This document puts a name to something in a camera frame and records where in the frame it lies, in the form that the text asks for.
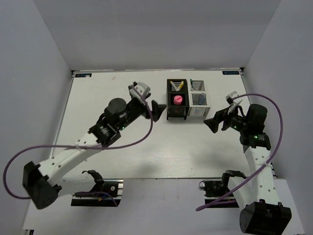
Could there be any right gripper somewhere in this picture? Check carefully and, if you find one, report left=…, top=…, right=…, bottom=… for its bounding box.
left=204, top=103, right=249, bottom=133

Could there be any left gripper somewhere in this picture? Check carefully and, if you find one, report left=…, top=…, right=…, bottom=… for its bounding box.
left=117, top=93, right=166, bottom=131

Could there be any pink glue stick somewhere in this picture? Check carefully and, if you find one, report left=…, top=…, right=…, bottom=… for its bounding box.
left=173, top=95, right=183, bottom=105

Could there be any blue correction tape pen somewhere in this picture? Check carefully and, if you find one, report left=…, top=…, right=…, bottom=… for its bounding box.
left=198, top=93, right=206, bottom=105

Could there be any yellow capped white marker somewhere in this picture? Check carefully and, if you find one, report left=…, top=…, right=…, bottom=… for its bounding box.
left=170, top=81, right=179, bottom=91

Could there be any yellow white pen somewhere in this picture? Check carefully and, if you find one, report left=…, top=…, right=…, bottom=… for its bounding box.
left=177, top=81, right=184, bottom=91

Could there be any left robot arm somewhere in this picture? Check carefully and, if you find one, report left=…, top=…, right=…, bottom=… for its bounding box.
left=22, top=97, right=166, bottom=210

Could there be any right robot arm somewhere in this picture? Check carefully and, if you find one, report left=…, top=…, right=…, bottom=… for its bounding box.
left=202, top=104, right=292, bottom=235

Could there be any black slotted pen holder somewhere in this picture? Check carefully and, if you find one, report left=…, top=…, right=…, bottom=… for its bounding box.
left=166, top=78, right=189, bottom=120

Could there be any white slotted pen holder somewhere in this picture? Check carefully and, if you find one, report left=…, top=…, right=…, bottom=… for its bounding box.
left=187, top=79, right=211, bottom=119

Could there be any right blue table label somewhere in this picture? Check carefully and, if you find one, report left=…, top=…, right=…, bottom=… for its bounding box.
left=222, top=70, right=240, bottom=75

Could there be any blue table label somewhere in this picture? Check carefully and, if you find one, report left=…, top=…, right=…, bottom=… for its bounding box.
left=75, top=73, right=92, bottom=78
left=222, top=70, right=240, bottom=75

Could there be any left blue table label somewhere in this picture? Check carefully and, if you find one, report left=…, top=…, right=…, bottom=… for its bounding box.
left=75, top=73, right=92, bottom=78

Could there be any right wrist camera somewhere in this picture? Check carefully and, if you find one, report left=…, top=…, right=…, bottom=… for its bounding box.
left=225, top=91, right=243, bottom=108

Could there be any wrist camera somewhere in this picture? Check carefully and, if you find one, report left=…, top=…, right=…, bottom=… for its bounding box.
left=128, top=82, right=151, bottom=100
left=225, top=91, right=243, bottom=108

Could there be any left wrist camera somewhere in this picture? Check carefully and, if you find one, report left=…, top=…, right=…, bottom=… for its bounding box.
left=128, top=82, right=151, bottom=100

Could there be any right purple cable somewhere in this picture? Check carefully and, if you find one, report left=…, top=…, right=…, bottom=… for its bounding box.
left=195, top=93, right=284, bottom=212

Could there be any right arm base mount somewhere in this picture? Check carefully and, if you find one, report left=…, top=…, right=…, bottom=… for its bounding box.
left=199, top=179, right=239, bottom=208

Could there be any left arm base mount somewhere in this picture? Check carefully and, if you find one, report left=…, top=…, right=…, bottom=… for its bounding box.
left=71, top=179, right=124, bottom=208

